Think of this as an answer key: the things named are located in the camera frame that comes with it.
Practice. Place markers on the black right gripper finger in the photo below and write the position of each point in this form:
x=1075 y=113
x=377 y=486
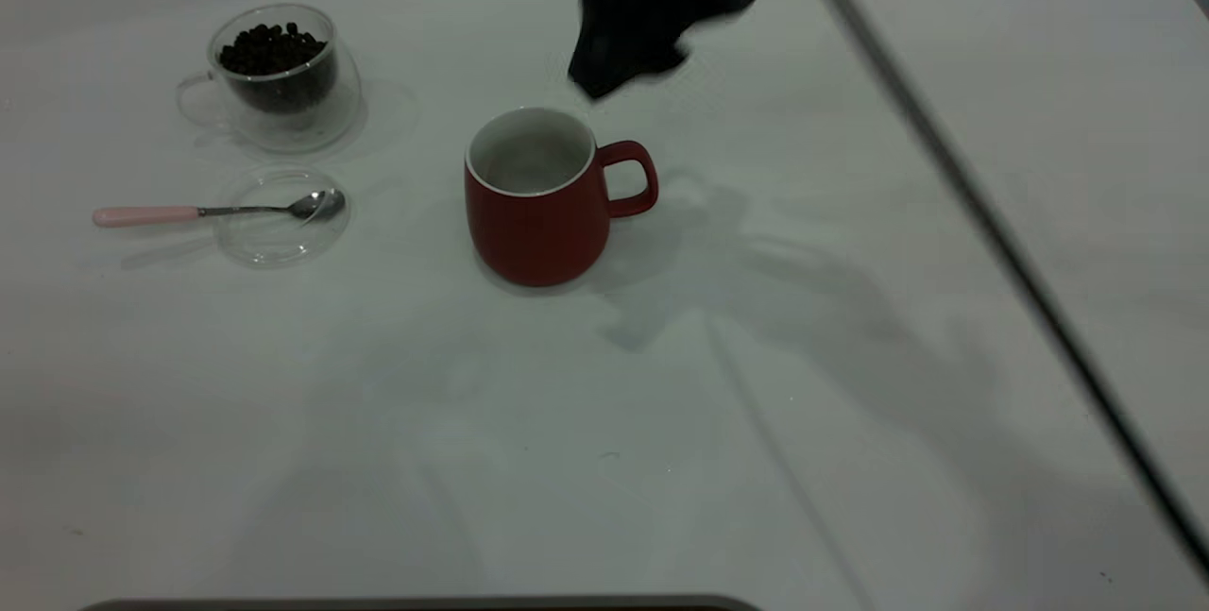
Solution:
x=614 y=44
x=675 y=49

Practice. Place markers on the red ceramic mug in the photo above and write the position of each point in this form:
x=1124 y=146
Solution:
x=538 y=243

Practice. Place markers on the dark coffee beans pile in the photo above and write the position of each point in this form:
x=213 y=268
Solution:
x=272 y=52

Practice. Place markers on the small clear glass dish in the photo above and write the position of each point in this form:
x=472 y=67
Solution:
x=274 y=247

